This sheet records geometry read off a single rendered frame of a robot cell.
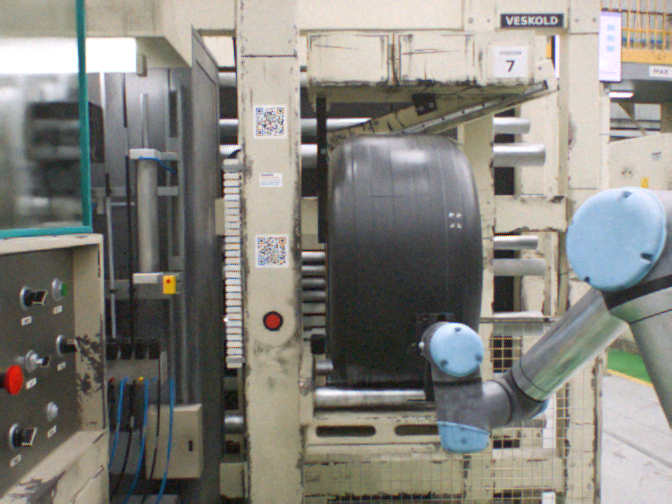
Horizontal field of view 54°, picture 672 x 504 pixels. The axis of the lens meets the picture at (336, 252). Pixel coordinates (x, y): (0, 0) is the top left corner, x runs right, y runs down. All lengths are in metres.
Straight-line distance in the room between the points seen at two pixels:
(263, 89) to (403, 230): 0.47
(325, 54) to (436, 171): 0.57
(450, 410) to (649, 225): 0.42
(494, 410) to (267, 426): 0.66
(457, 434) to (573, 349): 0.21
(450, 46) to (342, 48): 0.28
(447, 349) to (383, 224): 0.38
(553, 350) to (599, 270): 0.27
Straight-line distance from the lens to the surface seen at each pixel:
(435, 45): 1.84
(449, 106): 1.95
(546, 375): 1.07
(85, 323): 1.32
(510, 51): 1.87
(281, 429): 1.57
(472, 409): 1.04
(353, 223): 1.30
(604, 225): 0.81
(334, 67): 1.80
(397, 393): 1.48
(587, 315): 1.01
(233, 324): 1.54
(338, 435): 1.51
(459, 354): 1.00
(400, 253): 1.29
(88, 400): 1.34
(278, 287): 1.51
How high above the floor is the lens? 1.29
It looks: 3 degrees down
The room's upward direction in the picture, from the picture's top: 1 degrees counter-clockwise
